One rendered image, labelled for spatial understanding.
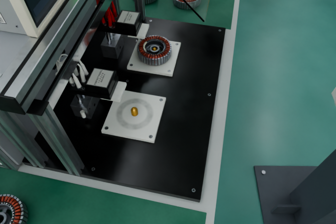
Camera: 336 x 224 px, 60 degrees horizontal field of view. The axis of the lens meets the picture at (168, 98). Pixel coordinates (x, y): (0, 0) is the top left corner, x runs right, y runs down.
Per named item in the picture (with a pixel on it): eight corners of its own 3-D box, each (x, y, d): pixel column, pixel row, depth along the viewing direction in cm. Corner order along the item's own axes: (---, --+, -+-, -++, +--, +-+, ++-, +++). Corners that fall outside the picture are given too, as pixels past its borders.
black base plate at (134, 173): (224, 32, 109) (225, 27, 107) (199, 202, 72) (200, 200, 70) (105, 15, 115) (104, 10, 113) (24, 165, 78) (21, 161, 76)
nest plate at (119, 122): (166, 99, 88) (166, 97, 87) (154, 143, 79) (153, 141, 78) (118, 91, 89) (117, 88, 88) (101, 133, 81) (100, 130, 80)
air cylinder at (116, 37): (124, 44, 102) (122, 31, 97) (117, 59, 98) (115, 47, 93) (110, 41, 103) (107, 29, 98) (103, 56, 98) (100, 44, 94)
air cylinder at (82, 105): (100, 98, 88) (96, 87, 83) (91, 119, 84) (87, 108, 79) (84, 95, 89) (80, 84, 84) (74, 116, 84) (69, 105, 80)
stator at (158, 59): (172, 43, 100) (172, 34, 97) (170, 67, 94) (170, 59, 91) (139, 42, 101) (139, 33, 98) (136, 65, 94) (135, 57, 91)
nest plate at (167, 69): (180, 44, 102) (181, 42, 101) (172, 76, 93) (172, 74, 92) (139, 38, 104) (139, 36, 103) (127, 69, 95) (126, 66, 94)
